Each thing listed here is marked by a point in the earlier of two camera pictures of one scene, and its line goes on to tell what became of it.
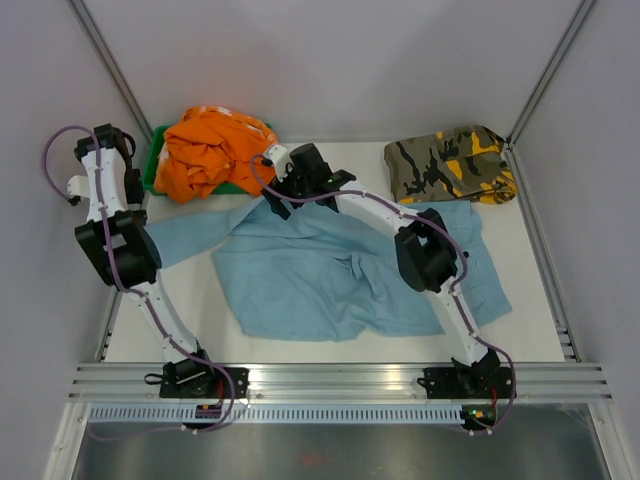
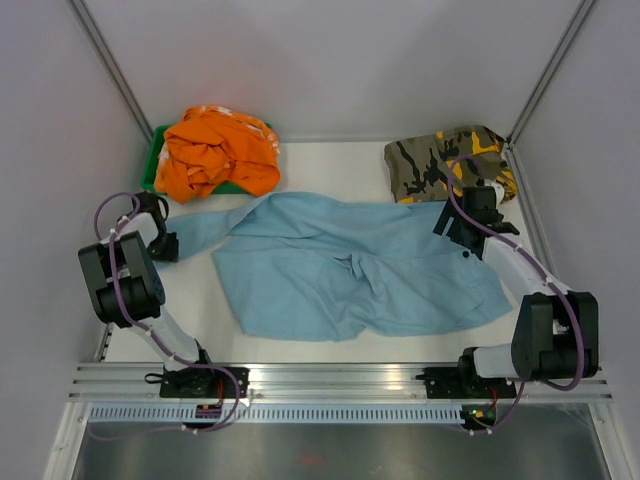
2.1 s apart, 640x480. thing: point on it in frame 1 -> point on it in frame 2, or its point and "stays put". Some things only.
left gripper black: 138,195 -> 173,249
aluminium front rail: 536,381 stays put
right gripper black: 277,205 -> 448,211
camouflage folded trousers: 465,163 stays put
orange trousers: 210,150 stays put
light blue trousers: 325,272 stays put
